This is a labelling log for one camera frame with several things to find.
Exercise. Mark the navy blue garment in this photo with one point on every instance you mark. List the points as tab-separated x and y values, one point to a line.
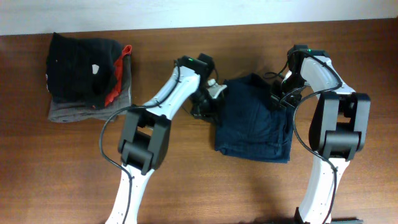
251	128

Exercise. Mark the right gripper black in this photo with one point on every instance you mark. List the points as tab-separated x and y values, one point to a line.
293	103

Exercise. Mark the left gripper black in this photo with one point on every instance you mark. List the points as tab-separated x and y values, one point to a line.
211	112

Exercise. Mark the black base bracket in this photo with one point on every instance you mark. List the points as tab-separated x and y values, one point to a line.
347	221

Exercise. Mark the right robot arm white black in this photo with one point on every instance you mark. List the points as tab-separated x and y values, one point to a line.
337	130

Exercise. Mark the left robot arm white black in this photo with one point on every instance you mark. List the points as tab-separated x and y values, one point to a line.
145	136

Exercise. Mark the grey folded garment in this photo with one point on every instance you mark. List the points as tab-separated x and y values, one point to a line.
68	112

